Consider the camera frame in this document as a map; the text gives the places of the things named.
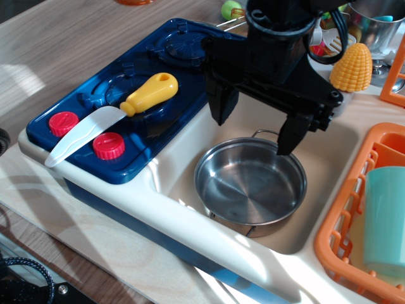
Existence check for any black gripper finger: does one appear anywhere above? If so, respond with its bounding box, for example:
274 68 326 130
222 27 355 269
207 85 239 126
277 113 313 156

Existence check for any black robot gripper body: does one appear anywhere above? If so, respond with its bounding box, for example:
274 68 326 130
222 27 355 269
201 37 343 132

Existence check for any small stainless steel pan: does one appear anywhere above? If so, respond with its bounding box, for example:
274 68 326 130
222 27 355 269
194 134 308 238

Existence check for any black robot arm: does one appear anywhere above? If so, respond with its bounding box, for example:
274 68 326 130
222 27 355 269
201 1 348 155

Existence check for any blue toy stove top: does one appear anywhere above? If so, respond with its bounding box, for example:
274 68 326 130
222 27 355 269
25 18 248 186

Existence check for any red stove knob right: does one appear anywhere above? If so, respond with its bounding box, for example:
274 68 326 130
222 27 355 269
92 132 125 160

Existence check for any red stove knob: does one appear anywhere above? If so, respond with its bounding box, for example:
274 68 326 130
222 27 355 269
48 111 79 137
92 132 125 160

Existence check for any cream toy sink unit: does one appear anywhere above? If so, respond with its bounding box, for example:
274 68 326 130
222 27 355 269
17 91 405 304

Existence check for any red stove knob left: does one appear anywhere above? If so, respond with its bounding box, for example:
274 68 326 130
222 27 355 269
48 111 79 137

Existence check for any white toy spatula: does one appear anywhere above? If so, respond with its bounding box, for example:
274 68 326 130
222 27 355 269
311 18 343 53

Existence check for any yellow plastic corn cob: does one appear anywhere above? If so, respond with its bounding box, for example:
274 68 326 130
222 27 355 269
329 43 373 92

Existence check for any green toy fruit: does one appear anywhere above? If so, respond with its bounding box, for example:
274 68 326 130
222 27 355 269
221 1 244 21

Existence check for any large metal pot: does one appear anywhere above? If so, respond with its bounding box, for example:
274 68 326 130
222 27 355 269
344 0 404 60

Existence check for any orange plastic dish rack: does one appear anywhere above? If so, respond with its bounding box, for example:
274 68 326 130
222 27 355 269
314 122 404 303

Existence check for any teal plastic cup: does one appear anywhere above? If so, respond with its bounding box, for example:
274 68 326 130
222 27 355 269
363 166 404 278

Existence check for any toy knife yellow handle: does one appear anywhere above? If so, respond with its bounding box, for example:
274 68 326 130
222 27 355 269
44 72 178 168

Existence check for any black braided cable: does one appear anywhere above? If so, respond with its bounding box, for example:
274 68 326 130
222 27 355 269
0 256 55 304

